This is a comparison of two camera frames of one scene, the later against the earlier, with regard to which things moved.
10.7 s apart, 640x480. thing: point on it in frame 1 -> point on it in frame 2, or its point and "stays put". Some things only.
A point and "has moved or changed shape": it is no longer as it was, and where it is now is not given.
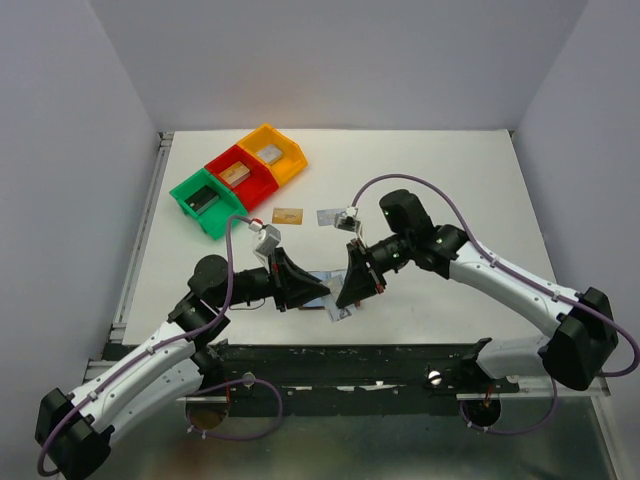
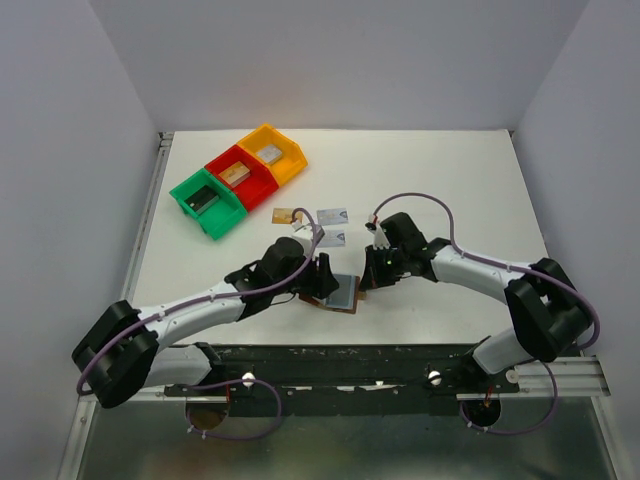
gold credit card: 290,216 stays put
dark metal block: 202,198 stays put
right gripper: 370,267 -> 377,267
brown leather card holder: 319,303 has moved or changed shape
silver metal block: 269,153 stays put
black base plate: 357,379 stays put
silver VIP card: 336,313 -> 333,238
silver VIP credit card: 326,217 stays put
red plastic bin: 253,188 stays put
